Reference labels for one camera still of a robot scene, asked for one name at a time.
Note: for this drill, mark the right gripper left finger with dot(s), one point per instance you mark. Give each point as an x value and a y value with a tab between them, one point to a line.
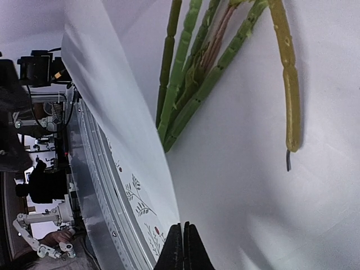
171	256

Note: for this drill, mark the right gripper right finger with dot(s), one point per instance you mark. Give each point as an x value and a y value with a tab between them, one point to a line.
195	256

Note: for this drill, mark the white wrapping paper sheet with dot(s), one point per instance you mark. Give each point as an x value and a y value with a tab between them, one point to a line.
227	173

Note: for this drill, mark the bouquet of fake flowers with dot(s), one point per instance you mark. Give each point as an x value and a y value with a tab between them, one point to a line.
188	78

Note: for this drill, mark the floral patterned tablecloth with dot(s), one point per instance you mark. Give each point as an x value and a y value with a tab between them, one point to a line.
139	203

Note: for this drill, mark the person in background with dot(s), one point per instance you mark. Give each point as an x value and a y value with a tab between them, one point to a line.
64	248

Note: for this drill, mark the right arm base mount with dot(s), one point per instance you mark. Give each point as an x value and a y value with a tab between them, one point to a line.
42	69

